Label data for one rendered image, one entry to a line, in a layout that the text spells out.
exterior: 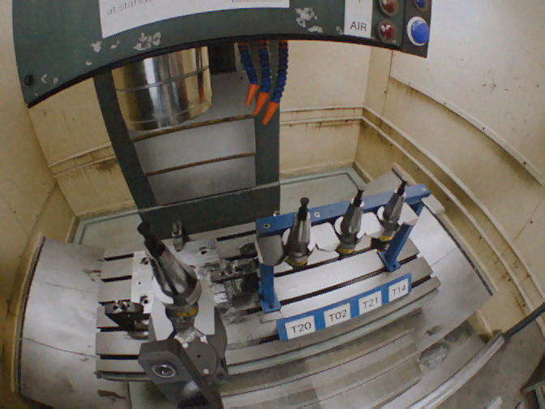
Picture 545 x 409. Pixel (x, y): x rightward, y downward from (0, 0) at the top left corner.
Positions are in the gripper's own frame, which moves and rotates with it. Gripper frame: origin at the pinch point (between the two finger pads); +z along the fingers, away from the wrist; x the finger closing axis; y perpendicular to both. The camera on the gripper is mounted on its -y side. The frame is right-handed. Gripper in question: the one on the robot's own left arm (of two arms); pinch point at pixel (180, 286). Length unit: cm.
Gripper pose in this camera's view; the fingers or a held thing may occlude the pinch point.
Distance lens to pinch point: 36.1
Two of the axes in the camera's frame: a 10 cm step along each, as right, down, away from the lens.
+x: 9.6, -1.9, 1.9
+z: -2.7, -6.6, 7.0
